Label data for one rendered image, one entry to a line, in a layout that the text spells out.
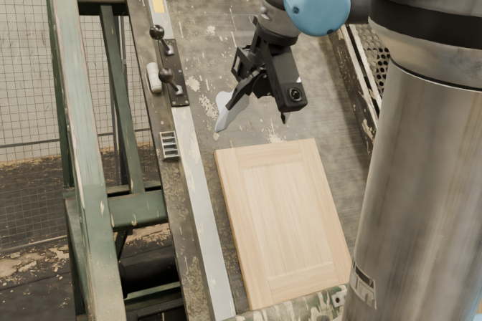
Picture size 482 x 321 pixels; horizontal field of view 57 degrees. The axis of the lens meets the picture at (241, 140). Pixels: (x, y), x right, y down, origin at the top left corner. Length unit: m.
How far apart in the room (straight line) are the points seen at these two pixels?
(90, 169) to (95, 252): 0.19
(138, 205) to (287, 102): 0.57
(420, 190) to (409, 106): 0.05
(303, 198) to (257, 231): 0.17
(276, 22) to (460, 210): 0.49
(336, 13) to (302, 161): 0.74
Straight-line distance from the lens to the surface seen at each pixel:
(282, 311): 1.12
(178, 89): 1.15
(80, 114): 1.10
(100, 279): 1.01
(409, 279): 0.29
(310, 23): 0.57
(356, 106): 1.44
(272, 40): 0.71
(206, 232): 1.08
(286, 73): 0.71
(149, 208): 1.14
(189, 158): 1.11
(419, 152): 0.25
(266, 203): 1.18
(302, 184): 1.24
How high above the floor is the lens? 1.54
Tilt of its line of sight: 14 degrees down
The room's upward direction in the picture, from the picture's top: straight up
